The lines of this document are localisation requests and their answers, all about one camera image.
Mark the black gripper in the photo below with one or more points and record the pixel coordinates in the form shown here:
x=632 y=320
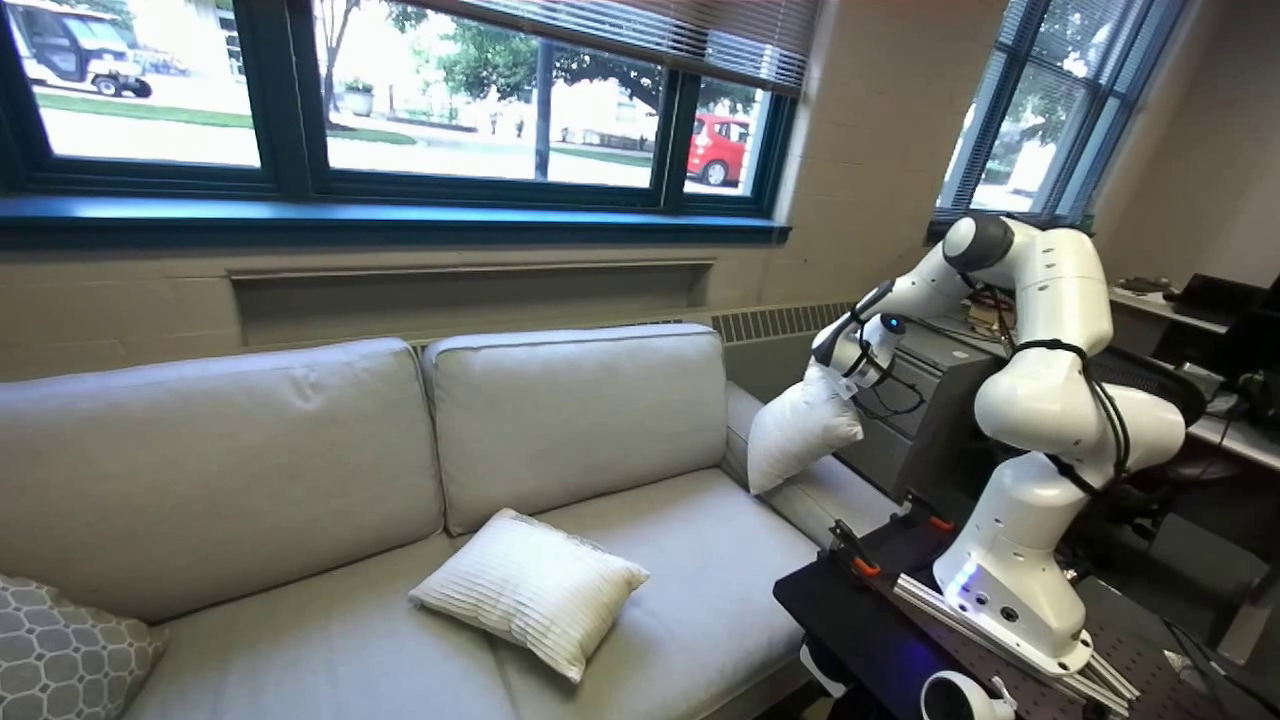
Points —
x=855 y=351

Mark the cream striped pillow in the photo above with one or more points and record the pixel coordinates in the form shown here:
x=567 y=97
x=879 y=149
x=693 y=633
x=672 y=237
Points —
x=535 y=584
x=794 y=435

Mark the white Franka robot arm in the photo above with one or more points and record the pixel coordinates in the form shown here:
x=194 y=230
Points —
x=1055 y=414

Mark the grey filing cabinet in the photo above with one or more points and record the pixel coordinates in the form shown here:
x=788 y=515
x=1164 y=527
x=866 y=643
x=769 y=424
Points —
x=935 y=440

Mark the brown basket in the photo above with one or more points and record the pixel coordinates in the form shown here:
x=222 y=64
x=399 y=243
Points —
x=989 y=312

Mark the red black clamp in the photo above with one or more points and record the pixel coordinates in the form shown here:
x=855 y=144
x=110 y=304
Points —
x=940 y=527
x=857 y=558

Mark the red vehicle outside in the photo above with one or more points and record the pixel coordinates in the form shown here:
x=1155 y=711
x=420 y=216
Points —
x=721 y=144

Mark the black robot table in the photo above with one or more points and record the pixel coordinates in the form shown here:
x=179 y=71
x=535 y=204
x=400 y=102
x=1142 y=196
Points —
x=855 y=626

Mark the grey sofa back cushion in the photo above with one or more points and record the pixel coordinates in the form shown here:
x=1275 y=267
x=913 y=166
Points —
x=201 y=467
x=572 y=414

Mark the window blinds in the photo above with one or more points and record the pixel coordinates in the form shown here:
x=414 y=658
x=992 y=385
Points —
x=744 y=43

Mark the black office chair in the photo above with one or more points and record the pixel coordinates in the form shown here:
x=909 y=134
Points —
x=1182 y=383

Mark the white VR controller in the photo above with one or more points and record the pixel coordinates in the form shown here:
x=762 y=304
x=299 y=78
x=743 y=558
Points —
x=954 y=698

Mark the black laptop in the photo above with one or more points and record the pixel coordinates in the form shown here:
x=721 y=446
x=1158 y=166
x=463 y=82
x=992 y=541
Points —
x=1213 y=299

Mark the white office desk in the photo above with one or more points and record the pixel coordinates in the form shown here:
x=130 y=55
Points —
x=1245 y=440

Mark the dark vehicle outside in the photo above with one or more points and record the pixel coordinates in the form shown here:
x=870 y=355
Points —
x=67 y=43

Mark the grey lattice pattern pillow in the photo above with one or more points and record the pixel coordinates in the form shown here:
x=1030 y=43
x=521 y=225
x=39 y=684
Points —
x=53 y=661

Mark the beige wall radiator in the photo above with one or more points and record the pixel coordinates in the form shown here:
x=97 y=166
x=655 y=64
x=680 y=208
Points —
x=774 y=335

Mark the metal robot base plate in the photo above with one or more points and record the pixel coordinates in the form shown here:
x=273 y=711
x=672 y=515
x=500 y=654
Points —
x=962 y=617

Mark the narrow blue frame window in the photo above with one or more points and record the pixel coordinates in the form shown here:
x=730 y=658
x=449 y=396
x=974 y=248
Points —
x=1015 y=64

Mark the wide teal frame window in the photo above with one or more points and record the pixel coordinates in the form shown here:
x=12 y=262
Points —
x=286 y=92

